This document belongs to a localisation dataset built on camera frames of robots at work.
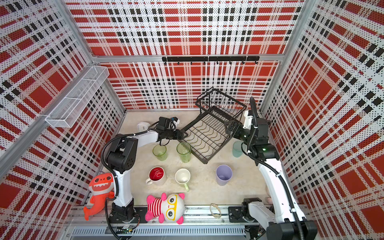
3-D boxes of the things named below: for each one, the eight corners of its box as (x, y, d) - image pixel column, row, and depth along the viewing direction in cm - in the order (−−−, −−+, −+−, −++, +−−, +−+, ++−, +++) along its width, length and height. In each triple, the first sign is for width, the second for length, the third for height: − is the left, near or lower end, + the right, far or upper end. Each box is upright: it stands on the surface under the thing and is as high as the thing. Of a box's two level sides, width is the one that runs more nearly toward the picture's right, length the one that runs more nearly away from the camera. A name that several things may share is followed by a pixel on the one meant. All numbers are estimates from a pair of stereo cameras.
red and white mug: (148, 185, 84) (145, 181, 79) (151, 171, 90) (148, 166, 84) (165, 185, 84) (162, 181, 79) (167, 171, 90) (165, 166, 84)
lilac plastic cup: (215, 188, 84) (217, 180, 74) (215, 173, 90) (216, 164, 80) (229, 188, 84) (233, 180, 74) (228, 173, 90) (231, 164, 80)
